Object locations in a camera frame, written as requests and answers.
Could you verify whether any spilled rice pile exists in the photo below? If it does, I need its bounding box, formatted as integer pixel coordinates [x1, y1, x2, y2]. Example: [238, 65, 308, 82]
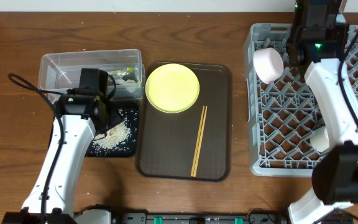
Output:
[86, 108, 139, 157]

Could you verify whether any grey plastic dishwasher rack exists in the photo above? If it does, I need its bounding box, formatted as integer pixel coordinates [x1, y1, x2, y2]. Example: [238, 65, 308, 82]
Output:
[244, 23, 358, 177]

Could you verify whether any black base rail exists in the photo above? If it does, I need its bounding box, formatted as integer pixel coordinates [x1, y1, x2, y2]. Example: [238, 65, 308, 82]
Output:
[73, 212, 354, 224]

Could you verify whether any black plastic bin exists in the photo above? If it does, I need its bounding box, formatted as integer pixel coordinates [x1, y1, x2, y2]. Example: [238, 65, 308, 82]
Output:
[50, 97, 139, 161]

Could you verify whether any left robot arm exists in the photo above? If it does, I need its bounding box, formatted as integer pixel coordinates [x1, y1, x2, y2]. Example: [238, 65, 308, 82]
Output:
[2, 88, 117, 223]

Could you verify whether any green snack wrapper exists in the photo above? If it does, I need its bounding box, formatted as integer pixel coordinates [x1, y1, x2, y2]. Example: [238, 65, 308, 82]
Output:
[108, 67, 139, 85]

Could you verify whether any clear plastic bin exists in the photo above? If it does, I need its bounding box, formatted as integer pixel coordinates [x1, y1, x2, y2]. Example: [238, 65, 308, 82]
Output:
[39, 49, 145, 101]

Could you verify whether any yellow round plate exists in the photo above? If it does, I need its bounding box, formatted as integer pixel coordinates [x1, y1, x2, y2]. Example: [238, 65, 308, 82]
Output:
[145, 63, 200, 113]

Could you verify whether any wooden chopstick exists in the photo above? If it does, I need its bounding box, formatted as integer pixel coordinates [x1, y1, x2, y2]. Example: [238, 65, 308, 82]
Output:
[190, 105, 206, 177]
[192, 105, 208, 178]

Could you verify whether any dark brown serving tray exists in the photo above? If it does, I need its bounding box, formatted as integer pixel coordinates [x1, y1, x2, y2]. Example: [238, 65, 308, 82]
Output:
[136, 63, 232, 182]

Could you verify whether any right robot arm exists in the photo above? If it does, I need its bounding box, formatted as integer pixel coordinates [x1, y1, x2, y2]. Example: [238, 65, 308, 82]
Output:
[287, 0, 358, 223]

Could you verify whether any small white green cup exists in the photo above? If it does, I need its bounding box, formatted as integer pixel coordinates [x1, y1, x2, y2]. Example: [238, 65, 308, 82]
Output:
[310, 126, 329, 152]

